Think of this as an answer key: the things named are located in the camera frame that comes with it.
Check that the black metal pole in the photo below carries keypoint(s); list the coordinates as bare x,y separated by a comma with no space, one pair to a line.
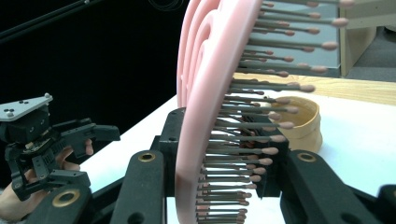
46,19

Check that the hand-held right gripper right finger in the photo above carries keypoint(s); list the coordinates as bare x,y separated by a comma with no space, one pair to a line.
274,175

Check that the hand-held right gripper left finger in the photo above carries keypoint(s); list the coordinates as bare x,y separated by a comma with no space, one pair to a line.
171,140

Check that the light wooden cabinet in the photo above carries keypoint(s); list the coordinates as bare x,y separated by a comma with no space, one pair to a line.
364,37

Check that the pink hairbrush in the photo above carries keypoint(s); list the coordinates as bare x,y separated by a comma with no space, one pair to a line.
211,77

